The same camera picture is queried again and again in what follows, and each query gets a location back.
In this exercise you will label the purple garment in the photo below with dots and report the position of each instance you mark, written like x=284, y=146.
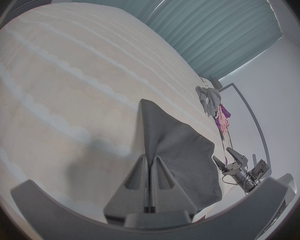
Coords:
x=226, y=113

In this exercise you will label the dark grey garment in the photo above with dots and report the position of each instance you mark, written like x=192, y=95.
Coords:
x=180, y=154

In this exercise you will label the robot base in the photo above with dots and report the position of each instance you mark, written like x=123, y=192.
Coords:
x=291, y=184

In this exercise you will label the pile of clothes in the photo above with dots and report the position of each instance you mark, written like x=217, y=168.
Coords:
x=211, y=99

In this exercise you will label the white printed pillow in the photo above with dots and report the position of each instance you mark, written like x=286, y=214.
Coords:
x=205, y=82

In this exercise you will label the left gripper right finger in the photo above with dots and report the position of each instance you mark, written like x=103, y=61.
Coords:
x=167, y=201

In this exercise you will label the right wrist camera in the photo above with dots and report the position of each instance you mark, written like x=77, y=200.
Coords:
x=261, y=169

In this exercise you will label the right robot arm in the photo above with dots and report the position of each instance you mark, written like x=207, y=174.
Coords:
x=250, y=185

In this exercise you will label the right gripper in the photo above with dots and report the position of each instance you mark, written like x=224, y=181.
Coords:
x=237, y=174

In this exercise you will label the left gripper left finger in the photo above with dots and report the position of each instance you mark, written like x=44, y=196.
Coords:
x=130, y=201

